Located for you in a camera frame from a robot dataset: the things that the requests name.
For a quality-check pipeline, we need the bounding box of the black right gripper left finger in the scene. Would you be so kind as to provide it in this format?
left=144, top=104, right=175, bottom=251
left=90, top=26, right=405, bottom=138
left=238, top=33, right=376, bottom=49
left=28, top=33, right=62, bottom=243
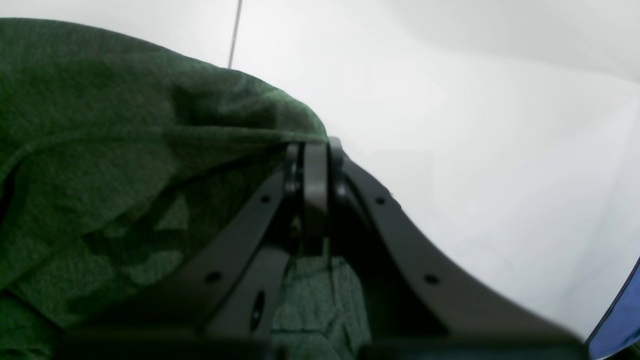
left=55, top=142, right=330, bottom=360

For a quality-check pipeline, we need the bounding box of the blue plastic bin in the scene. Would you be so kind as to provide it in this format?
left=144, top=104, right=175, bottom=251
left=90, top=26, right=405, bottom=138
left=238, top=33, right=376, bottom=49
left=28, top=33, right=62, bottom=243
left=585, top=260, right=640, bottom=360

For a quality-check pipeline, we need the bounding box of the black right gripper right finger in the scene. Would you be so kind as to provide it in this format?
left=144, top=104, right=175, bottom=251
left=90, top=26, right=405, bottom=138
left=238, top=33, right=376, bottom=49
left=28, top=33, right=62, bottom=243
left=327, top=137, right=589, bottom=360

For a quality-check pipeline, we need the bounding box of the dark green t-shirt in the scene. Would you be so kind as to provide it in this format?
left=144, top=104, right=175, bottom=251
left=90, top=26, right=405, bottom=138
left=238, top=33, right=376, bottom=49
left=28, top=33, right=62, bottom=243
left=0, top=17, right=373, bottom=360

